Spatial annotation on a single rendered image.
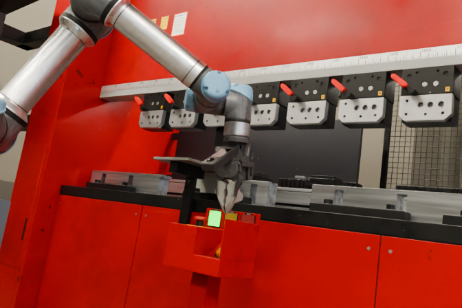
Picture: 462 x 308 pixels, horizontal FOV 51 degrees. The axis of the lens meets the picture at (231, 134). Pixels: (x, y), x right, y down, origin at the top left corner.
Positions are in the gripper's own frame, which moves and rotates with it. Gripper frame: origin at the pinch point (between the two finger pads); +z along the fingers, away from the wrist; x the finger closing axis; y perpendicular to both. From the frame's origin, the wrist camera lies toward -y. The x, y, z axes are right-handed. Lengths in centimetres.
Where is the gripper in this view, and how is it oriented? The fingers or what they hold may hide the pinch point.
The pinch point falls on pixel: (225, 208)
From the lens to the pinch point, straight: 136.8
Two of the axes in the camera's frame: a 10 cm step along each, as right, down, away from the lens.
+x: -7.9, 0.0, 6.1
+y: 6.0, 1.5, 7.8
